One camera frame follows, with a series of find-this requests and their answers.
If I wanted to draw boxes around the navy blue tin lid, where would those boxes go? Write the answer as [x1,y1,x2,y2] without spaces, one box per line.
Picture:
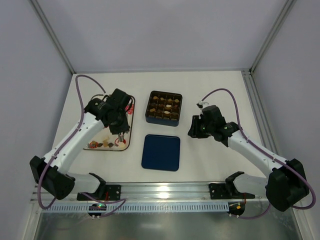
[141,134,181,172]

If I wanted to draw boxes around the aluminium mounting rail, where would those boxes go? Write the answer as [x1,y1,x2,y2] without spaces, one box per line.
[29,181,263,202]

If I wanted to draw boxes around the slotted grey cable duct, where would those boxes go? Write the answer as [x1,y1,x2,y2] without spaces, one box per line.
[45,201,229,213]

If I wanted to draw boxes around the navy blue chocolate tin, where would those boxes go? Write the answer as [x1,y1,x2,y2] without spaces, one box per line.
[145,90,183,127]

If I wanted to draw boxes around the white oval chocolate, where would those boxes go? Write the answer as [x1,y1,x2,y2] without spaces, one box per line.
[118,142,126,147]

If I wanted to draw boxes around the left controller board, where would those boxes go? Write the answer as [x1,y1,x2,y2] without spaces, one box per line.
[88,203,107,220]

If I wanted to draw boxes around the right aluminium frame post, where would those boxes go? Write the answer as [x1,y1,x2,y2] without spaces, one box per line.
[249,0,297,75]

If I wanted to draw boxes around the controller board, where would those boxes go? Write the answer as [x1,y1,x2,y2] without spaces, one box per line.
[227,202,246,217]
[88,203,107,220]

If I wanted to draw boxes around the right controller board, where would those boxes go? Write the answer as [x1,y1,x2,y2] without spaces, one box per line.
[227,202,246,217]

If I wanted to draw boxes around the aluminium frame post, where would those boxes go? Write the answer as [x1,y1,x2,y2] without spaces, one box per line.
[249,0,297,75]
[28,0,76,75]

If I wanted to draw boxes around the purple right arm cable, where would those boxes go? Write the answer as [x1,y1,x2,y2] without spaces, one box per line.
[202,88,316,220]

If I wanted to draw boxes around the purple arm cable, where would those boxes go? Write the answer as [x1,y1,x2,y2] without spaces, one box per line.
[37,74,128,218]
[202,88,316,220]

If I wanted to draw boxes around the white strawberry print tray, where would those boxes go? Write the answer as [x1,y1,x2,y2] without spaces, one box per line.
[83,96,136,152]

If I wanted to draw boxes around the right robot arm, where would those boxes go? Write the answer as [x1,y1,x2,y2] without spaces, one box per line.
[188,104,310,212]

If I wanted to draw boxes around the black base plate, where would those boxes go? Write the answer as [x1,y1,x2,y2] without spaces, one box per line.
[208,183,256,200]
[76,184,122,201]

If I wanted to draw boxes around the left aluminium frame post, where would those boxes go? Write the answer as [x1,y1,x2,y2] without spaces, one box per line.
[28,0,76,75]

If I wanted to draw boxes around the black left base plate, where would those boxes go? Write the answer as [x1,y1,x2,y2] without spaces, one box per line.
[76,184,122,201]

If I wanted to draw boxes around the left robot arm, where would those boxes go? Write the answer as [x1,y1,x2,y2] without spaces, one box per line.
[29,88,133,201]

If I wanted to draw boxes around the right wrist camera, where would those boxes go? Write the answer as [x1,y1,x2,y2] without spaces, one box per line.
[196,100,209,109]

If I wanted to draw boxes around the silver metal tongs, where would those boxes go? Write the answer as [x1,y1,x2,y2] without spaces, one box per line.
[117,133,125,143]

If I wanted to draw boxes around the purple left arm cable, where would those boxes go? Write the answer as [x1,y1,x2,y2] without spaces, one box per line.
[37,74,128,218]

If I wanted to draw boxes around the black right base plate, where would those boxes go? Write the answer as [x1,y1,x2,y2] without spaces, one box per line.
[208,183,256,200]

